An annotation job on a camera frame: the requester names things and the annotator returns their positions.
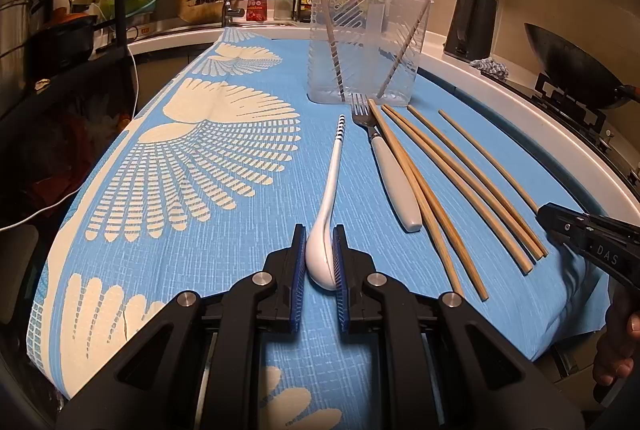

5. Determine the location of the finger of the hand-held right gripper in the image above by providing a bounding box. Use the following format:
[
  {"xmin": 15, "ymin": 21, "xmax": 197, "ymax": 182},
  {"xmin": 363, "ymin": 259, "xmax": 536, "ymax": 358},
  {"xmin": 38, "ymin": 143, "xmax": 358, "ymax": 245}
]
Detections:
[{"xmin": 537, "ymin": 203, "xmax": 597, "ymax": 257}]

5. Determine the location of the grey knitted dish cloth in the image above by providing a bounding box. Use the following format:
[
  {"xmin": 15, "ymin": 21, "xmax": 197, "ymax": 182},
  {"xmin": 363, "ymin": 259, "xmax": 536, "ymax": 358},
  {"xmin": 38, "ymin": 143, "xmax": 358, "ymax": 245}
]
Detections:
[{"xmin": 470, "ymin": 58, "xmax": 508, "ymax": 78}]

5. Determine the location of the person's right hand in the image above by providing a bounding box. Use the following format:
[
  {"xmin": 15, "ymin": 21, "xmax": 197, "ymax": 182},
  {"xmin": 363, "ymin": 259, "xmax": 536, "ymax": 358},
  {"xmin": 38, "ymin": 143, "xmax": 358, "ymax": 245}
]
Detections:
[{"xmin": 591, "ymin": 280, "xmax": 640, "ymax": 386}]

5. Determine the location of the white spoon with striped handle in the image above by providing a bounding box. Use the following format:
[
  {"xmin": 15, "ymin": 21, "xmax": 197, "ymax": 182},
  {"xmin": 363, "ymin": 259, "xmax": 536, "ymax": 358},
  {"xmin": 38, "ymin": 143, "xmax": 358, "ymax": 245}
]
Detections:
[{"xmin": 305, "ymin": 114, "xmax": 347, "ymax": 291}]

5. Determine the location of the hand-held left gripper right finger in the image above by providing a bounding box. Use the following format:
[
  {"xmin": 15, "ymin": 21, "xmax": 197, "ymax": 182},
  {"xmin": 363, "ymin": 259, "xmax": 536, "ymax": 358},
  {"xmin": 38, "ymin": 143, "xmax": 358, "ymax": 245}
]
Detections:
[{"xmin": 332, "ymin": 224, "xmax": 586, "ymax": 430}]

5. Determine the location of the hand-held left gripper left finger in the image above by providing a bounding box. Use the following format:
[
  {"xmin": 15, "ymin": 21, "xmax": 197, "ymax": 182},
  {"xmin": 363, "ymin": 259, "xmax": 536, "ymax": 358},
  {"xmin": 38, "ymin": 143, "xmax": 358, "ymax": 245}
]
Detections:
[{"xmin": 55, "ymin": 224, "xmax": 307, "ymax": 430}]

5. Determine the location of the black wok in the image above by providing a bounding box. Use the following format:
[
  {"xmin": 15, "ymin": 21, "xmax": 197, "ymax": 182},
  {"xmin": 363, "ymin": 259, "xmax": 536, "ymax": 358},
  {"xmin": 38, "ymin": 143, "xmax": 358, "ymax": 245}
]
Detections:
[{"xmin": 524, "ymin": 22, "xmax": 640, "ymax": 111}]

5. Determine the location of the black cooking pot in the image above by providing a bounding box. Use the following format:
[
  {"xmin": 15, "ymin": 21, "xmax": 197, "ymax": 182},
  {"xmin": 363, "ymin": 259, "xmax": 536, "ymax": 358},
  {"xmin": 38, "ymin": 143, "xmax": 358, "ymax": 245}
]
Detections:
[{"xmin": 30, "ymin": 12, "xmax": 98, "ymax": 61}]

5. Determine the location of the black electric kettle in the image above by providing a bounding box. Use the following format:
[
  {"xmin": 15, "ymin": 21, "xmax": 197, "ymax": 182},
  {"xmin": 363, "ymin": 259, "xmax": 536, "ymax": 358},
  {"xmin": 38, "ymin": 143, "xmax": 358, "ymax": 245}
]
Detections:
[{"xmin": 444, "ymin": 0, "xmax": 498, "ymax": 63}]

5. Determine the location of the fork with grey handle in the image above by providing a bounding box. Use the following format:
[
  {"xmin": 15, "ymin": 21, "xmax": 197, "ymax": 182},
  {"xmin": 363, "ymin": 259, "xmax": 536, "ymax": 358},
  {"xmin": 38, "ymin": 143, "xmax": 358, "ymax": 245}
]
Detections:
[{"xmin": 351, "ymin": 93, "xmax": 425, "ymax": 232}]

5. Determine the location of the green plastic basin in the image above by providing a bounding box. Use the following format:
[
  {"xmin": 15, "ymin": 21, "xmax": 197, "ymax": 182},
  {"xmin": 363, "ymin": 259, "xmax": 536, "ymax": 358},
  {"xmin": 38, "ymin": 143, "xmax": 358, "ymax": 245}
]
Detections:
[{"xmin": 75, "ymin": 0, "xmax": 158, "ymax": 18}]

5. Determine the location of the blue cloth with cream pattern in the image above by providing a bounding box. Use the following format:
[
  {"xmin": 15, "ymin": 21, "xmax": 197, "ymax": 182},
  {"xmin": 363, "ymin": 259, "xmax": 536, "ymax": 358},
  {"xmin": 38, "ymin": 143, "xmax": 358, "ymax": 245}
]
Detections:
[{"xmin": 25, "ymin": 27, "xmax": 608, "ymax": 430}]

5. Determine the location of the clear plastic utensil container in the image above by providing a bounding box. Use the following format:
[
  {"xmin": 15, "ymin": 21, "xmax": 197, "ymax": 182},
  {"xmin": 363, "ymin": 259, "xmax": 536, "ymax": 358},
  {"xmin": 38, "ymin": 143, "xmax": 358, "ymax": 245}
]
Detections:
[{"xmin": 306, "ymin": 0, "xmax": 433, "ymax": 107}]

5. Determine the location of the stainless steel pot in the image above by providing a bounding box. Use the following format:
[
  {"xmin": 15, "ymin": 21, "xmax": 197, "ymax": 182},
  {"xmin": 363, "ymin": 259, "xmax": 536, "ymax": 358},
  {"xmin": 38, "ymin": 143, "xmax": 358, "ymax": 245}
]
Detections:
[{"xmin": 0, "ymin": 0, "xmax": 38, "ymax": 76}]

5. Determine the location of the black gas stove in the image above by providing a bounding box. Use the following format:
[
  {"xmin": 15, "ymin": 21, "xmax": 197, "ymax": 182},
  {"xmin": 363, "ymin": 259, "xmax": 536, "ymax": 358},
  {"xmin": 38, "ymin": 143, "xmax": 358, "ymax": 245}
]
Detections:
[{"xmin": 505, "ymin": 72, "xmax": 640, "ymax": 191}]

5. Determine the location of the white cable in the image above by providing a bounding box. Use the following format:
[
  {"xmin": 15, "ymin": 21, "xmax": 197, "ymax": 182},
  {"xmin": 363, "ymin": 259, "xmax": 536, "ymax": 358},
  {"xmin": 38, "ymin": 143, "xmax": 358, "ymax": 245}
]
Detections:
[{"xmin": 0, "ymin": 5, "xmax": 141, "ymax": 231}]

